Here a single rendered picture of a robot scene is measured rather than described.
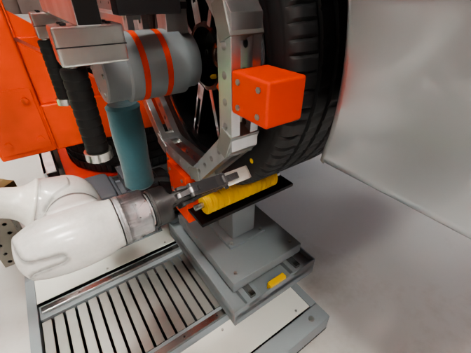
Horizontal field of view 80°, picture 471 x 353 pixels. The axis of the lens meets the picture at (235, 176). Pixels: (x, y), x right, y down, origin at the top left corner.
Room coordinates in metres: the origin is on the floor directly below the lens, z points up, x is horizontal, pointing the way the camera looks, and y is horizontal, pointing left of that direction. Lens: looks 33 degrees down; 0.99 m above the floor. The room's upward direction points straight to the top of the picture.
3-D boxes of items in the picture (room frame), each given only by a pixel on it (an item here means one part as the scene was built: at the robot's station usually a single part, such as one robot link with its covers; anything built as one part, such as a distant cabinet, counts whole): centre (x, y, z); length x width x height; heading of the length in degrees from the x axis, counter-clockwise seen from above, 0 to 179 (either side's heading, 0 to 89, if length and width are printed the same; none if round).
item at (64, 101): (0.70, 0.43, 0.83); 0.04 x 0.04 x 0.16
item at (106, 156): (0.42, 0.23, 0.83); 0.04 x 0.04 x 0.16
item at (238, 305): (0.79, 0.00, 0.13); 0.50 x 0.36 x 0.10; 35
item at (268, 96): (0.44, -0.05, 0.85); 0.09 x 0.08 x 0.07; 35
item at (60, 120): (1.09, 0.46, 0.69); 0.52 x 0.17 x 0.35; 125
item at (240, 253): (0.79, 0.00, 0.32); 0.40 x 0.30 x 0.28; 35
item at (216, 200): (0.65, -0.01, 0.51); 0.29 x 0.06 x 0.06; 125
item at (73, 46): (0.44, 0.21, 0.93); 0.09 x 0.05 x 0.05; 125
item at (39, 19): (0.71, 0.40, 0.93); 0.09 x 0.05 x 0.05; 125
